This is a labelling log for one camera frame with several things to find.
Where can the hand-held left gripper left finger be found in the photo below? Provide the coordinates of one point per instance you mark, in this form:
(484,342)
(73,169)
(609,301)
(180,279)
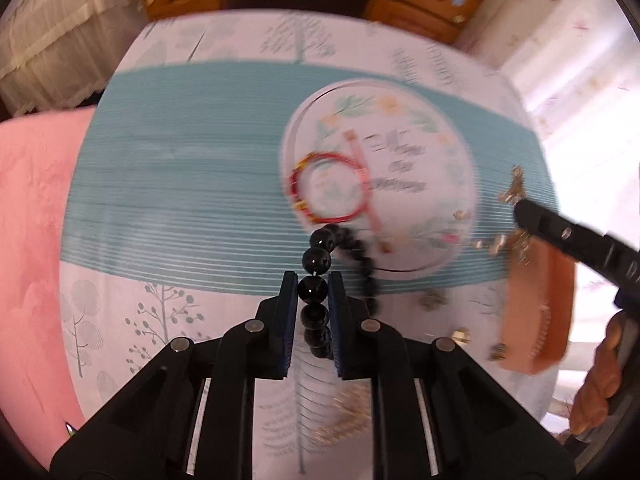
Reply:
(291,330)

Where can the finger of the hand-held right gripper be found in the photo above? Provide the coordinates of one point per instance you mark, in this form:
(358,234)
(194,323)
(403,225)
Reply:
(550,222)

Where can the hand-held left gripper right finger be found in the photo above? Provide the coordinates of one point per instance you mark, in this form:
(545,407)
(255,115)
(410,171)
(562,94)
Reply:
(335,330)

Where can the pink jewelry box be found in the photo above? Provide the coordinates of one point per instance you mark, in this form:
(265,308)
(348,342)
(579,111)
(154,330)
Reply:
(530,310)

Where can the scattered small gold jewelry pieces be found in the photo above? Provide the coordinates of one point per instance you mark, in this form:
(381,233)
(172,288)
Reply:
(515,187)

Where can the person's right hand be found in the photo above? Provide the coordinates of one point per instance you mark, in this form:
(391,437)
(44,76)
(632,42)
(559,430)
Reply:
(597,380)

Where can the white leaf print curtain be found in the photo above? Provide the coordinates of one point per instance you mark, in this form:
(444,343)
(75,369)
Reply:
(575,60)

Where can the silver pen tip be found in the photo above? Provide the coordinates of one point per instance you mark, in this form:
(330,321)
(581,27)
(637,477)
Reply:
(69,427)

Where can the pink blanket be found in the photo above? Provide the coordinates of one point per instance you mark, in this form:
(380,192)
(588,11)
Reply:
(30,210)

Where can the white lace bed cover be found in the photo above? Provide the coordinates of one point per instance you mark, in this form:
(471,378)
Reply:
(60,35)

